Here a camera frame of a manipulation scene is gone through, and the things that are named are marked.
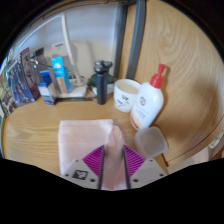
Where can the light blue tall box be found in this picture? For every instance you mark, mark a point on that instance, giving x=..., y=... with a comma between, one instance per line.
x=58, y=68

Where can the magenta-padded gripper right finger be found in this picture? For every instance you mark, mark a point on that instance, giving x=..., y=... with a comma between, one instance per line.
x=134, y=160

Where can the green toy figure box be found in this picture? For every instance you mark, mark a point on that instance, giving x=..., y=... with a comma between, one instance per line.
x=5, y=96

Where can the pale pink towel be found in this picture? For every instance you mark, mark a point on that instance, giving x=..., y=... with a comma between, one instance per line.
x=80, y=140

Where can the white desk lamp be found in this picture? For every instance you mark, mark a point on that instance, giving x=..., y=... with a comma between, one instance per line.
x=68, y=40

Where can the dark blue small box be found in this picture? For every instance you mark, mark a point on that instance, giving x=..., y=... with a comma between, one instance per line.
x=46, y=90

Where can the white mug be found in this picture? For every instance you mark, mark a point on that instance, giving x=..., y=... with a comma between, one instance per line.
x=125, y=96

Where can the dark green dish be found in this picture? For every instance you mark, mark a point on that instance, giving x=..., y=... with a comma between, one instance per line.
x=110, y=83

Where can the blue robot model box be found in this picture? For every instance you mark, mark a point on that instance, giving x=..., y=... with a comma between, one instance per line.
x=20, y=83

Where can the black electric shaver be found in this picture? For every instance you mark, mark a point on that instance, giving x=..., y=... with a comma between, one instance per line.
x=101, y=86

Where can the green patterned cloth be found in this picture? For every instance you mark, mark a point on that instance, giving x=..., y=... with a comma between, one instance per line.
x=218, y=138

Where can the white box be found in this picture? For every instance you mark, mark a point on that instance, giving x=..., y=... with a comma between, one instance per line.
x=83, y=60

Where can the clear plastic container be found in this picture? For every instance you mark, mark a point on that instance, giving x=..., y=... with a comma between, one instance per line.
x=151, y=141

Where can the white red-capped pump bottle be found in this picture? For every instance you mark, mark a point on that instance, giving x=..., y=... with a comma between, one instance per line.
x=146, y=106

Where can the clear bottle with dark cap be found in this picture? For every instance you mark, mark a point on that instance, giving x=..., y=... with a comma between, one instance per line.
x=39, y=60

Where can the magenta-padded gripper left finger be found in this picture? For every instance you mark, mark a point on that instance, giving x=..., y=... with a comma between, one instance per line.
x=95, y=158

